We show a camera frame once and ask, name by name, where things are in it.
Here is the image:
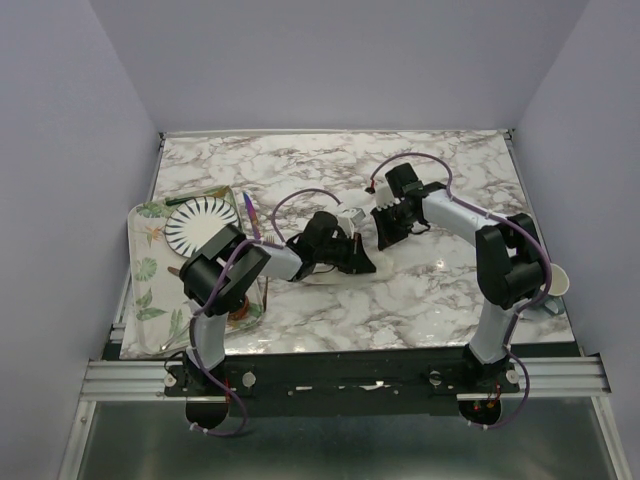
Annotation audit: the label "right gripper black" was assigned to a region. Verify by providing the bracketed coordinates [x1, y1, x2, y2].
[370, 201, 417, 251]

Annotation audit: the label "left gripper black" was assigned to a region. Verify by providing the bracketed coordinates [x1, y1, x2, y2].
[314, 231, 376, 274]

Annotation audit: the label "white cloth napkin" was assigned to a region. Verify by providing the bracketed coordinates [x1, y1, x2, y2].
[294, 249, 394, 287]

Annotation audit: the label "iridescent purple utensil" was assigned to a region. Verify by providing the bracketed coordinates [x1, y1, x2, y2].
[242, 192, 262, 239]

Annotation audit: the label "rose gold fork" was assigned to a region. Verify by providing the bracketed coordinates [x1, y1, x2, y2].
[262, 234, 276, 312]

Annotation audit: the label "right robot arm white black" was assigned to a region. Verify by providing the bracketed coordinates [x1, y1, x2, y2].
[367, 163, 552, 392]

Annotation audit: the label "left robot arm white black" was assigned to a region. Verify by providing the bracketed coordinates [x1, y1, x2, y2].
[179, 208, 376, 395]

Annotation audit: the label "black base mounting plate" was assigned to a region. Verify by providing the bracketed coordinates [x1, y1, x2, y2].
[165, 347, 520, 417]

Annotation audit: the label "black and copper small bowl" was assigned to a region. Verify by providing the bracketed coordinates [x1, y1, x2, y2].
[229, 296, 250, 322]

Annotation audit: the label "green chopsticks on tray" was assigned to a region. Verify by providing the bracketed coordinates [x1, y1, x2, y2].
[164, 185, 230, 207]

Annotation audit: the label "white plate blue stripes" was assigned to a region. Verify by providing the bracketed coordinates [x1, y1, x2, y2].
[164, 196, 240, 258]

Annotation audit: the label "blue grey mug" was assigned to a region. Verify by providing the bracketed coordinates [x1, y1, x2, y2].
[533, 263, 570, 316]

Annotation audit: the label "leaf pattern serving tray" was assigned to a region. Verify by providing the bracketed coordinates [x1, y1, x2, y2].
[120, 188, 246, 360]

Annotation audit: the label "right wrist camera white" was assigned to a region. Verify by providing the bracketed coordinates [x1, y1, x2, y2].
[374, 184, 401, 211]

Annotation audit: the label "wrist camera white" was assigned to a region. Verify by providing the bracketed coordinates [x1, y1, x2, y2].
[374, 184, 401, 211]
[336, 207, 367, 237]

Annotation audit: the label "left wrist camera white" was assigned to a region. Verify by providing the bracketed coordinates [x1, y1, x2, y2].
[336, 207, 367, 237]

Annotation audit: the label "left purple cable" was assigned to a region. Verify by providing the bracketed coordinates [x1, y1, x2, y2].
[189, 188, 346, 439]

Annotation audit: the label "purple cable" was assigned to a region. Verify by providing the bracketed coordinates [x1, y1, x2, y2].
[369, 152, 554, 432]
[189, 188, 346, 439]

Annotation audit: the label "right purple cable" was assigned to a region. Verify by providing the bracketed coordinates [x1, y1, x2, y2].
[369, 152, 554, 432]

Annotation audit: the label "aluminium frame rail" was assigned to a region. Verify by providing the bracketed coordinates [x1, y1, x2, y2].
[80, 357, 611, 402]

